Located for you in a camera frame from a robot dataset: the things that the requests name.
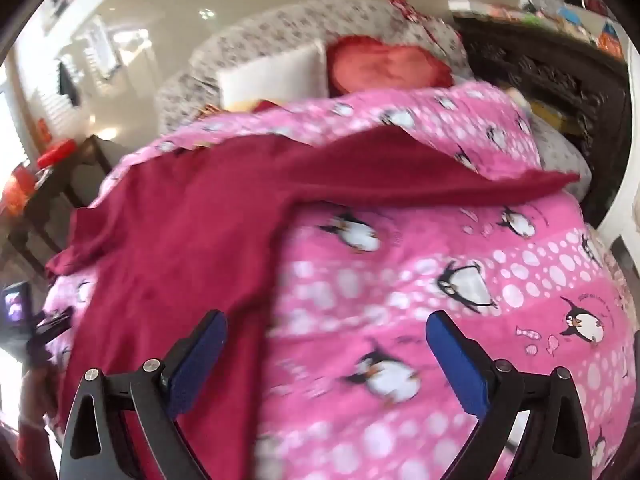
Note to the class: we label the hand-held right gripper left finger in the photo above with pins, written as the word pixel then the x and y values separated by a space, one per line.
pixel 200 355

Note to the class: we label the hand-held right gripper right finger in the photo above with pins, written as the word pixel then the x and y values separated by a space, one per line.
pixel 457 360

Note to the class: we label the dark red sweater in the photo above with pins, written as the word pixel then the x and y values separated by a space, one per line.
pixel 200 220

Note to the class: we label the person's left forearm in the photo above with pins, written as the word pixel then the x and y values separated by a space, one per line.
pixel 35 410

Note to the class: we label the pink penguin print blanket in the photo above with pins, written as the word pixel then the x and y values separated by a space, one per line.
pixel 400 285

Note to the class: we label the red gift bag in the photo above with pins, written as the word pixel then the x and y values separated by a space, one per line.
pixel 20 190

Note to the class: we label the dark wooden table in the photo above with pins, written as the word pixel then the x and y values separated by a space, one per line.
pixel 55 175

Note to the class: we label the flat red box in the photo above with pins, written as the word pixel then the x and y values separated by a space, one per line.
pixel 57 154

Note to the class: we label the grey pillow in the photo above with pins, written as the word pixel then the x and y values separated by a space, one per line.
pixel 562 160

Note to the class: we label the dark hanging cloth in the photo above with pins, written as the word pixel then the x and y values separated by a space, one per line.
pixel 69 82

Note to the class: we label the white pillow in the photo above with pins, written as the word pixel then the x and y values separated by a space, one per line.
pixel 270 75

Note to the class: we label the dark carved wooden cabinet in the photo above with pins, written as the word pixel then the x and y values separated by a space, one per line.
pixel 550 75

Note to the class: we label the red heart-shaped cushion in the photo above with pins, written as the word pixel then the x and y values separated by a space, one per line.
pixel 385 65

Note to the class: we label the floral upholstered headboard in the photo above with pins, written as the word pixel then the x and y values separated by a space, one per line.
pixel 260 35

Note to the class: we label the red patterned cloth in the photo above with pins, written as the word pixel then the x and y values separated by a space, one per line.
pixel 412 10

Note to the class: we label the clutter of colourful packets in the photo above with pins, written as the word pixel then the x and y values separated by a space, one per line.
pixel 565 15

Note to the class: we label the white wall calendar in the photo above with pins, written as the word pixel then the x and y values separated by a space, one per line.
pixel 105 47

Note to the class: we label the wall poster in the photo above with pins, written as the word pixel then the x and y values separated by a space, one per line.
pixel 57 7

